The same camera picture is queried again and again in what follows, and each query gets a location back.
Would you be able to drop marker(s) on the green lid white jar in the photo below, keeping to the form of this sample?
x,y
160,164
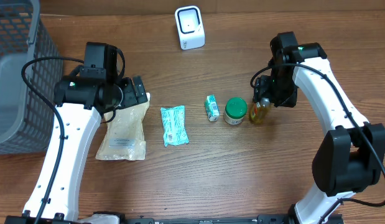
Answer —
x,y
235,110

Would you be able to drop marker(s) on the white orange snack packet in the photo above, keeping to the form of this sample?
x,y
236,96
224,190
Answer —
x,y
124,139

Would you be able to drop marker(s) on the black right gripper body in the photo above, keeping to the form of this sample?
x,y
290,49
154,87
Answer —
x,y
282,89

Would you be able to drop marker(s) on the yellow oil bottle silver cap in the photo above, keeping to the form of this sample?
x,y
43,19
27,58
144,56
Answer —
x,y
259,110

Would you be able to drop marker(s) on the white barcode scanner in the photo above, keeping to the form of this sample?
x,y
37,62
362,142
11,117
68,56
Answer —
x,y
190,27

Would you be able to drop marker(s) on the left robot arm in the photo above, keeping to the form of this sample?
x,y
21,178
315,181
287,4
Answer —
x,y
92,89

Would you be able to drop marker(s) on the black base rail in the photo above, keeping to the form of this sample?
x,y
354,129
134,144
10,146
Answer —
x,y
120,218

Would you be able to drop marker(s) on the small teal packet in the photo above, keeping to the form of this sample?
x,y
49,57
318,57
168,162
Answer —
x,y
211,108

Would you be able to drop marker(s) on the teal tissue pack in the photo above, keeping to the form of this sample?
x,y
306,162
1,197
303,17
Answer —
x,y
173,121

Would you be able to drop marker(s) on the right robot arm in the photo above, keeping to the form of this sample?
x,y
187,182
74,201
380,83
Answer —
x,y
350,157

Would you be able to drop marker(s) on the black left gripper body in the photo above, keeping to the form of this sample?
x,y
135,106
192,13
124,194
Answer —
x,y
124,94

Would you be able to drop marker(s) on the dark grey plastic mesh basket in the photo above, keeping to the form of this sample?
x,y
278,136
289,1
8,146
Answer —
x,y
26,122

